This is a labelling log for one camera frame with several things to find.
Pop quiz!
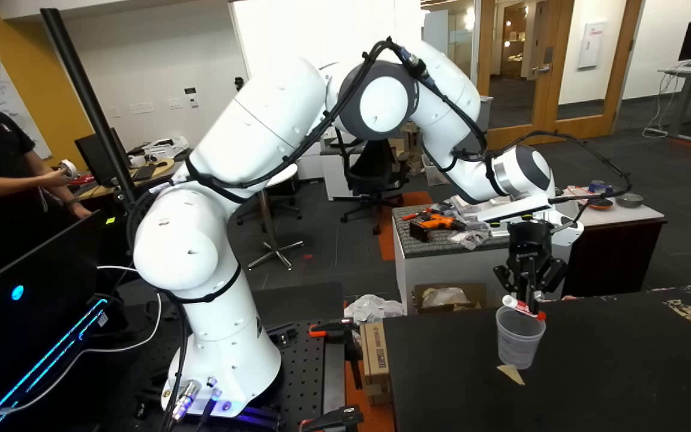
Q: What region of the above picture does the orange power drill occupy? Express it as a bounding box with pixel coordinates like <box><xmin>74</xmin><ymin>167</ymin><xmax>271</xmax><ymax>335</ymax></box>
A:
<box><xmin>407</xmin><ymin>212</ymin><xmax>462</xmax><ymax>242</ymax></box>

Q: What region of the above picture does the perforated metal breadboard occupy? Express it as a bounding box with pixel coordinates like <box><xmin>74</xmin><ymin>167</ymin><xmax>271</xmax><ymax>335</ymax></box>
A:
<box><xmin>277</xmin><ymin>322</ymin><xmax>353</xmax><ymax>432</ymax></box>

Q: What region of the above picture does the orange white marker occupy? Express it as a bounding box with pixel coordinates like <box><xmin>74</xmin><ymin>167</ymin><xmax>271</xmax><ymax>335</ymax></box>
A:
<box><xmin>502</xmin><ymin>295</ymin><xmax>538</xmax><ymax>317</ymax></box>

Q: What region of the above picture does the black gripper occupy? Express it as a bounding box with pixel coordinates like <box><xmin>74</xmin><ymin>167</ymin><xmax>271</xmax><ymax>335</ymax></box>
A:
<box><xmin>492</xmin><ymin>221</ymin><xmax>566</xmax><ymax>303</ymax></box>

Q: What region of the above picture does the dark brown side cabinet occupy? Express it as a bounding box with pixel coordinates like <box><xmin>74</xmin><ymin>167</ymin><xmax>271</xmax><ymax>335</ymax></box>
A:
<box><xmin>564</xmin><ymin>191</ymin><xmax>667</xmax><ymax>297</ymax></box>

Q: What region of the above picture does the orange black clamp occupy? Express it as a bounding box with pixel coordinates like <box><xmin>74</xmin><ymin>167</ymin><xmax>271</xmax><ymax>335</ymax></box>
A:
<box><xmin>307</xmin><ymin>319</ymin><xmax>358</xmax><ymax>340</ymax></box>

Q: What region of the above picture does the round white stool table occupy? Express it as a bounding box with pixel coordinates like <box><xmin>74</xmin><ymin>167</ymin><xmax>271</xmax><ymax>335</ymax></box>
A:
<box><xmin>246</xmin><ymin>163</ymin><xmax>304</xmax><ymax>271</ymax></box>

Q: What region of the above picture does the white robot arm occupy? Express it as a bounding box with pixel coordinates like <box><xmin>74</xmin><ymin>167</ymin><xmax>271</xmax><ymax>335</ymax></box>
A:
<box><xmin>131</xmin><ymin>35</ymin><xmax>560</xmax><ymax>419</ymax></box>

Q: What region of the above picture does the grey cabinet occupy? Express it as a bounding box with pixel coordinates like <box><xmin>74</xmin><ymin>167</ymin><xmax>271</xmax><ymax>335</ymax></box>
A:
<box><xmin>390</xmin><ymin>207</ymin><xmax>509</xmax><ymax>314</ymax></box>

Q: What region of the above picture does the black computer tower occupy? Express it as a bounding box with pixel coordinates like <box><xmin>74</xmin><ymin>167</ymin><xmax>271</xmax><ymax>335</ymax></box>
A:
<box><xmin>0</xmin><ymin>214</ymin><xmax>112</xmax><ymax>422</ymax></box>

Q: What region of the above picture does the clear plastic cup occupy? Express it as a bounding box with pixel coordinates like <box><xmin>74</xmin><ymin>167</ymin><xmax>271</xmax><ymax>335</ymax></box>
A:
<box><xmin>494</xmin><ymin>308</ymin><xmax>547</xmax><ymax>370</ymax></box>

